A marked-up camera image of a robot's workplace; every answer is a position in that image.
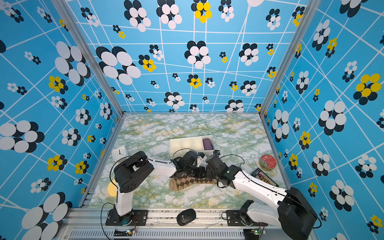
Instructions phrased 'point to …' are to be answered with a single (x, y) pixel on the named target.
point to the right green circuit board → (256, 231)
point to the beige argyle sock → (176, 183)
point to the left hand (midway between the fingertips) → (210, 176)
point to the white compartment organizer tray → (202, 144)
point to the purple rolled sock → (207, 144)
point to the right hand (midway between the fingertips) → (209, 170)
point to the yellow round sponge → (112, 189)
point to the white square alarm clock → (119, 152)
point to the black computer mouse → (186, 216)
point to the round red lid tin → (267, 162)
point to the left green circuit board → (118, 232)
